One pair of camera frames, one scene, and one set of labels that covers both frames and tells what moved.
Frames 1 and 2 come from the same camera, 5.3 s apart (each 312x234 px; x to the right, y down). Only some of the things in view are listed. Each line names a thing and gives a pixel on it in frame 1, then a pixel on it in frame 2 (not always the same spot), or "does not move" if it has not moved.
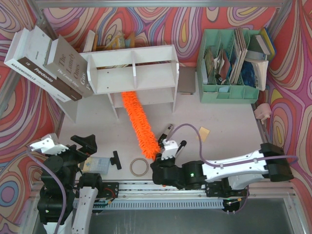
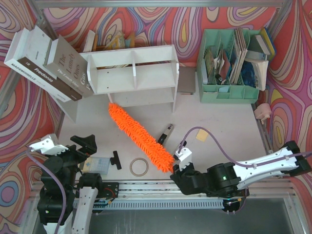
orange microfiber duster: [137, 115] -> [146, 140]
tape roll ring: [134, 173] does not move
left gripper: [79, 156] does not move
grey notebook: [186, 79] does not move
